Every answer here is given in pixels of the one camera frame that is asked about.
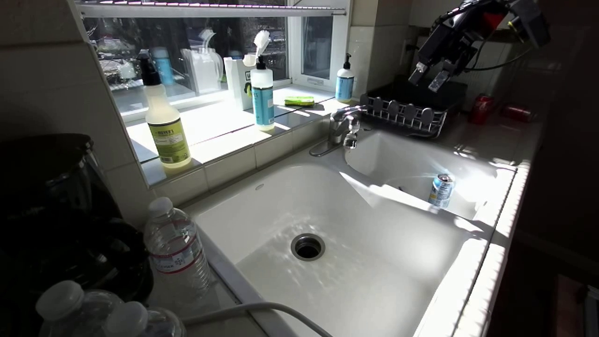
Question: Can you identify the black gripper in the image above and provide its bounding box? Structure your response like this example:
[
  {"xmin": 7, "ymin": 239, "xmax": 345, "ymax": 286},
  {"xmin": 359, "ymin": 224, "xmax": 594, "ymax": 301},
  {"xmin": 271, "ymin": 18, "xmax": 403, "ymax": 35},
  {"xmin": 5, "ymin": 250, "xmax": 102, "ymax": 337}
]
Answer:
[{"xmin": 405, "ymin": 3, "xmax": 505, "ymax": 93}]

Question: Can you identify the chrome faucet handle lever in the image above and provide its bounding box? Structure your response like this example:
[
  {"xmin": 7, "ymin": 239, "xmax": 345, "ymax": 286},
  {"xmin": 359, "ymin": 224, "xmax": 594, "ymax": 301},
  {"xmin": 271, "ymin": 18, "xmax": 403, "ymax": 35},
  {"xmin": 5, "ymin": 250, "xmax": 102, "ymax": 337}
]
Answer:
[{"xmin": 329, "ymin": 104, "xmax": 364, "ymax": 127}]

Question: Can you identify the chrome faucet spout and base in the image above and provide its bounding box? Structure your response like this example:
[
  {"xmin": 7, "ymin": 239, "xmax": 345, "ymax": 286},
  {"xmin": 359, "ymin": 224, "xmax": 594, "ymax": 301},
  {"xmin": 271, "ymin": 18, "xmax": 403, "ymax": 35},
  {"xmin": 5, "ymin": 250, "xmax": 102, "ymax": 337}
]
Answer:
[{"xmin": 306, "ymin": 110, "xmax": 364, "ymax": 158}]

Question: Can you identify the red object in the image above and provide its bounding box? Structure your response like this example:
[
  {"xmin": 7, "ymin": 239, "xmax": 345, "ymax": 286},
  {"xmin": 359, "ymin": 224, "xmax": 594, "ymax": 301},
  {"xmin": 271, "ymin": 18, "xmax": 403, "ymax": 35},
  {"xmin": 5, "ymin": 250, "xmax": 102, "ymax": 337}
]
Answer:
[
  {"xmin": 467, "ymin": 91, "xmax": 497, "ymax": 125},
  {"xmin": 499, "ymin": 102, "xmax": 535, "ymax": 123}
]

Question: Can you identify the blue pump bottle black cap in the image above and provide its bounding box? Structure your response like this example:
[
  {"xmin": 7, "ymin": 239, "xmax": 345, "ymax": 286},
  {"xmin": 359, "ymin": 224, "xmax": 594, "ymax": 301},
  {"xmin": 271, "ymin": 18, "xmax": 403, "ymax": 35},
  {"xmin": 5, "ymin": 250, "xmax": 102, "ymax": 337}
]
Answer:
[{"xmin": 332, "ymin": 52, "xmax": 357, "ymax": 104}]

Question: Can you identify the blue and white drink can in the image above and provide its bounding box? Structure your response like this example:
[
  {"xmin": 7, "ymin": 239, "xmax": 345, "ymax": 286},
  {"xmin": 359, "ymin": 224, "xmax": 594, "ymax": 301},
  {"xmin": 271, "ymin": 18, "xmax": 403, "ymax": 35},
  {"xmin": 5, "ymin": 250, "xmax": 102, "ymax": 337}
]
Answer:
[{"xmin": 426, "ymin": 172, "xmax": 458, "ymax": 211}]

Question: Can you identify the green sponge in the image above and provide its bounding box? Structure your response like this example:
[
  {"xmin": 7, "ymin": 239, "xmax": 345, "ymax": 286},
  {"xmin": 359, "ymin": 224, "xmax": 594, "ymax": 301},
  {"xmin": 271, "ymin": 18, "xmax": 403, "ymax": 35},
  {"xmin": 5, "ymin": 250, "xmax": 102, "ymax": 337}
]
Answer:
[{"xmin": 282, "ymin": 93, "xmax": 317, "ymax": 110}]

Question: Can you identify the blue label pump soap bottle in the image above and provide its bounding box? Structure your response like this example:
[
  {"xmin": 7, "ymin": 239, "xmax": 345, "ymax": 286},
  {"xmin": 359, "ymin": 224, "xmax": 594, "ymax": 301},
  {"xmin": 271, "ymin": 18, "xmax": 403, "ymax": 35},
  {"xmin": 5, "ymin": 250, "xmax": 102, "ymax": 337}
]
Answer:
[{"xmin": 246, "ymin": 54, "xmax": 276, "ymax": 134}]

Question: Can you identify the white dish brush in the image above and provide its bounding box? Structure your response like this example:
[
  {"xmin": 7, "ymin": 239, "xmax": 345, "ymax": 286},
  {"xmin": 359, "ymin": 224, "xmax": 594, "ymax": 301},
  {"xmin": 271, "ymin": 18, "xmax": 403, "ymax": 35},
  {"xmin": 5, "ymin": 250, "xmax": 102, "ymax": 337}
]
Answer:
[{"xmin": 239, "ymin": 27, "xmax": 272, "ymax": 69}]

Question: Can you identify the white container green label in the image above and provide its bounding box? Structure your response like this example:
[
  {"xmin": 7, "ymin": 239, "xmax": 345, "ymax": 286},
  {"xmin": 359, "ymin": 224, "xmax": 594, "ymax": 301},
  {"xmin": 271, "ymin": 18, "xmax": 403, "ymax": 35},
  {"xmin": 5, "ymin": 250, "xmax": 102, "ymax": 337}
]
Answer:
[{"xmin": 222, "ymin": 54, "xmax": 254, "ymax": 114}]

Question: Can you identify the white double basin sink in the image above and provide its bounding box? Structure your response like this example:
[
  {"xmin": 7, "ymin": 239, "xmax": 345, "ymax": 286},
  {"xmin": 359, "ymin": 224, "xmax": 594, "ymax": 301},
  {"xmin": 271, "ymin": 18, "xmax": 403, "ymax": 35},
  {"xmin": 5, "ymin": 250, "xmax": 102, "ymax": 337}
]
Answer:
[{"xmin": 179, "ymin": 123, "xmax": 533, "ymax": 337}]

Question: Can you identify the white plastic jug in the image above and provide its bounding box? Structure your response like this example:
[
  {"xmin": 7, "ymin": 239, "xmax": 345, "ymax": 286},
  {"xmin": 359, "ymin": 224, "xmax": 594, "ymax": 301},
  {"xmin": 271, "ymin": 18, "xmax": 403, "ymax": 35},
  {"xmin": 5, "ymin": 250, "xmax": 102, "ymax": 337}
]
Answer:
[{"xmin": 181, "ymin": 26, "xmax": 224, "ymax": 95}]

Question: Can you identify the small blue bottle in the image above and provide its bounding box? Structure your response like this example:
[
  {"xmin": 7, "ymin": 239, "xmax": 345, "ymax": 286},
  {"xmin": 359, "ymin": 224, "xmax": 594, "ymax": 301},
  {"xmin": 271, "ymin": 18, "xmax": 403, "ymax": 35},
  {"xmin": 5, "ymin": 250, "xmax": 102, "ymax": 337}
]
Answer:
[{"xmin": 151, "ymin": 44, "xmax": 177, "ymax": 89}]

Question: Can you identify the yellow-green dish soap bottle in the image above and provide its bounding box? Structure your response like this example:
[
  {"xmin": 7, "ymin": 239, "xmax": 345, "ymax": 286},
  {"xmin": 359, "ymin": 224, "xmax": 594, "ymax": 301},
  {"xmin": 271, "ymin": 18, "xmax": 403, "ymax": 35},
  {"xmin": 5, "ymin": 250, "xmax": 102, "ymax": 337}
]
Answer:
[{"xmin": 136, "ymin": 52, "xmax": 196, "ymax": 173}]

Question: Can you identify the clear plastic water bottle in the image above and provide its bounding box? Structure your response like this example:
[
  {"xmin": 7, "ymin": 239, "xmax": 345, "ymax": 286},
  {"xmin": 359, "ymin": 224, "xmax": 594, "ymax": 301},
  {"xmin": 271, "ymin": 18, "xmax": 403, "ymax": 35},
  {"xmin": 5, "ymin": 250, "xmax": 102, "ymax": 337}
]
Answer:
[
  {"xmin": 141, "ymin": 194, "xmax": 216, "ymax": 299},
  {"xmin": 33, "ymin": 278, "xmax": 123, "ymax": 337},
  {"xmin": 104, "ymin": 301, "xmax": 188, "ymax": 337}
]

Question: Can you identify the black coffee maker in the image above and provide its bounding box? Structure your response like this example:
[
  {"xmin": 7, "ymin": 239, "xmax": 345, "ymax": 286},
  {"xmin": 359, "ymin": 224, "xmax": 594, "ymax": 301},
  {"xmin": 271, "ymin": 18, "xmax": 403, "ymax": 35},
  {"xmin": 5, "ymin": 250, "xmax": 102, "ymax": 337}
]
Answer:
[{"xmin": 0, "ymin": 132, "xmax": 155, "ymax": 337}]

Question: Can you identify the wire dish rack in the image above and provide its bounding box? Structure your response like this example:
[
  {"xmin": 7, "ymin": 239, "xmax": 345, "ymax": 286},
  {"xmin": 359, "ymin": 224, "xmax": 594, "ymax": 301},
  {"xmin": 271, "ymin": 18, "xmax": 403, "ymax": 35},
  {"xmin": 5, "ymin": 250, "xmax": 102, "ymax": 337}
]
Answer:
[{"xmin": 357, "ymin": 76, "xmax": 469, "ymax": 140}]

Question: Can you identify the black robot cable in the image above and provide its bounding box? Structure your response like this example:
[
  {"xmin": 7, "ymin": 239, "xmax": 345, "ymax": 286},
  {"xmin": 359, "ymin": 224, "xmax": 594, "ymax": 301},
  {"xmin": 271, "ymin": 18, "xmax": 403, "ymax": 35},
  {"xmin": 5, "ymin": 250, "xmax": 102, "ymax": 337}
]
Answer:
[{"xmin": 435, "ymin": 0, "xmax": 544, "ymax": 74}]

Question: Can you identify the white window frame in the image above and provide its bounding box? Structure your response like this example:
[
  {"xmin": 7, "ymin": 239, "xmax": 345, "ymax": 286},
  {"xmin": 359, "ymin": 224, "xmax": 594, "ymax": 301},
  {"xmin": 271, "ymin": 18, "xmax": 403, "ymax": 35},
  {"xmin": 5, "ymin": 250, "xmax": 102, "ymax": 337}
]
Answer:
[{"xmin": 67, "ymin": 0, "xmax": 351, "ymax": 117}]

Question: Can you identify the white power cable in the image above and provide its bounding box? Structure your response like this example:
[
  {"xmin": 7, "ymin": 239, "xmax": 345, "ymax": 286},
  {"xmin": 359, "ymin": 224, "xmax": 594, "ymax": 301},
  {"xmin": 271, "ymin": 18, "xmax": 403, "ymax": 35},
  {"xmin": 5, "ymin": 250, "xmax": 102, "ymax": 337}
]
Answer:
[{"xmin": 179, "ymin": 299, "xmax": 334, "ymax": 337}]

